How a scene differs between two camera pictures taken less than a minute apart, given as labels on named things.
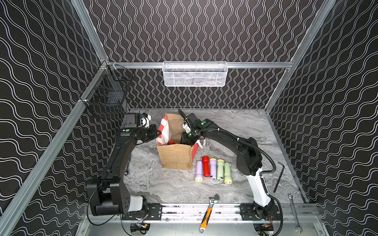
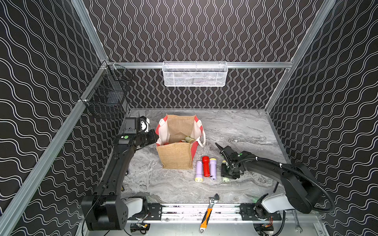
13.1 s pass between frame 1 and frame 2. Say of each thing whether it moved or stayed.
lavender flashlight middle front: stayed
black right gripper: moved
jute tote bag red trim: stayed
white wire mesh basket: stayed
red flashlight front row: stayed
